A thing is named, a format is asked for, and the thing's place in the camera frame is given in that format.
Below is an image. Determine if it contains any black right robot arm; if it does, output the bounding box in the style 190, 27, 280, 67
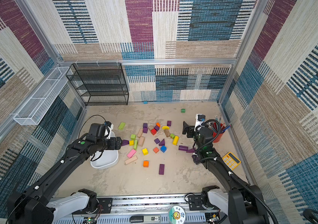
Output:
182, 119, 278, 224

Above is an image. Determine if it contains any green cube block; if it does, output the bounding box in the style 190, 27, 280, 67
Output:
130, 134, 136, 140

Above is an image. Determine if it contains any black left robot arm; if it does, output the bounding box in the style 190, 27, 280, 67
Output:
6, 121, 122, 224

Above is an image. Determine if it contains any orange cube block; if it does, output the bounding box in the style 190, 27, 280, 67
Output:
143, 161, 149, 168

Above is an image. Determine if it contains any white wire mesh basket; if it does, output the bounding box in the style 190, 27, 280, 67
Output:
14, 67, 69, 126

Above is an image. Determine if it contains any yellow cylinder block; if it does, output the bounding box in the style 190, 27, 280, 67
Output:
173, 136, 179, 145

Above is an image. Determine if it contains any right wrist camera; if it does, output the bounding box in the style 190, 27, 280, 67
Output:
194, 114, 206, 132

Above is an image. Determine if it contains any red-orange small cube block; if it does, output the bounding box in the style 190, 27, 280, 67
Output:
153, 147, 159, 154

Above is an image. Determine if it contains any blue cube block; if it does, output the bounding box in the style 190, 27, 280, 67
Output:
160, 146, 167, 153

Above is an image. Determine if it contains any purple rectangular block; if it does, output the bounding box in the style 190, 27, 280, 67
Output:
159, 164, 165, 175

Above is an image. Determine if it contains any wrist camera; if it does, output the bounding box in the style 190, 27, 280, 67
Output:
104, 121, 114, 132
194, 114, 206, 132

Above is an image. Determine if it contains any red pen holder cup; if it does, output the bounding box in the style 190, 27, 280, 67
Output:
212, 116, 231, 143

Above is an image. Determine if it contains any purple triangle block centre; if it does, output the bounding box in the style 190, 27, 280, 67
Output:
159, 139, 165, 146

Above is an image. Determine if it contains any long natural wood block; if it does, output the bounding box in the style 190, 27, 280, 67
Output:
124, 156, 137, 165

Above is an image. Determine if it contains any black wire shelf rack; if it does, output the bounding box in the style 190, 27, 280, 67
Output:
66, 63, 129, 106

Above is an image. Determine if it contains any red cube block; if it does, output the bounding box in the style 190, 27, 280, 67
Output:
150, 129, 157, 135

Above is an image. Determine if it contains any pink rectangular block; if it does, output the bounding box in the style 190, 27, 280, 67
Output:
127, 149, 136, 158

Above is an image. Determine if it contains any light green rectangular block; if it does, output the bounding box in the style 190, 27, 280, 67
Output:
118, 122, 126, 130

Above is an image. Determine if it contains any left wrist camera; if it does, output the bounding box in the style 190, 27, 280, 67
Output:
104, 121, 114, 132

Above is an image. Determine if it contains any yellow calculator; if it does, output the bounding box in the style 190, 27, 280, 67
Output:
222, 152, 241, 170

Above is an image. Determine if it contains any white plastic storage bin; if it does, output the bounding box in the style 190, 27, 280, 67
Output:
90, 131, 119, 169

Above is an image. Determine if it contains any yellow cube block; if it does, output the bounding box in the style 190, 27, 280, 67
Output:
142, 148, 149, 155

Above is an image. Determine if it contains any round green logo sticker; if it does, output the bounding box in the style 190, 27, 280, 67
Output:
168, 205, 187, 224

